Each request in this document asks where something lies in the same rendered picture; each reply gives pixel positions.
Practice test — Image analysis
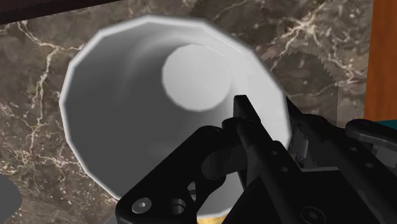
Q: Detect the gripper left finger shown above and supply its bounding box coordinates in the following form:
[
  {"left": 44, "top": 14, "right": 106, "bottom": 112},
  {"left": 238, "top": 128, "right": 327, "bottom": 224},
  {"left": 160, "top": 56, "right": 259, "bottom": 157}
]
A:
[{"left": 115, "top": 94, "right": 304, "bottom": 224}]

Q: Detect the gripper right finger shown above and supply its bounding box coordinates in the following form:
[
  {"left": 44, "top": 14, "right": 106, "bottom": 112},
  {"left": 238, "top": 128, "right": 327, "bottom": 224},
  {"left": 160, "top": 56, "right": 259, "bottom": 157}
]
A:
[{"left": 286, "top": 97, "right": 397, "bottom": 224}]

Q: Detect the white cup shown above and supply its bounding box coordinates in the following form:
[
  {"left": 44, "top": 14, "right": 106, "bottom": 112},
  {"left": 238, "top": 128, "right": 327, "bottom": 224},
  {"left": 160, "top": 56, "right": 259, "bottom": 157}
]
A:
[{"left": 59, "top": 13, "right": 293, "bottom": 218}]

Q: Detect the teal object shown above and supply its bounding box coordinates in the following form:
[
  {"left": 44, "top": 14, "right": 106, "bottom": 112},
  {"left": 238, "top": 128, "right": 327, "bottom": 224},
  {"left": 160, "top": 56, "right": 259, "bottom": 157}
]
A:
[{"left": 373, "top": 119, "right": 397, "bottom": 132}]

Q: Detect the yellow object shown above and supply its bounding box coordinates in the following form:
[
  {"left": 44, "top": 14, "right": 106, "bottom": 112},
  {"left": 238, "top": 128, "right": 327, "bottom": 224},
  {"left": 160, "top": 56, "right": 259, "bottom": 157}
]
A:
[{"left": 197, "top": 216, "right": 232, "bottom": 224}]

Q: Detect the orange wooden furniture panel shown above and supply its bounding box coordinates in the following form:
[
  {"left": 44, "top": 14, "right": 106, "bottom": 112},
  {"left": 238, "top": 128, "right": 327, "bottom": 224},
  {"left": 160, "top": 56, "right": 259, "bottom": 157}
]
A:
[{"left": 363, "top": 0, "right": 397, "bottom": 122}]

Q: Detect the grey rounded flat object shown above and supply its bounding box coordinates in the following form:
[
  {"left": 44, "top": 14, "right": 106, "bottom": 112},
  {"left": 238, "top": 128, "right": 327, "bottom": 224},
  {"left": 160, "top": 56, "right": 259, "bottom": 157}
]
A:
[{"left": 0, "top": 174, "right": 23, "bottom": 224}]

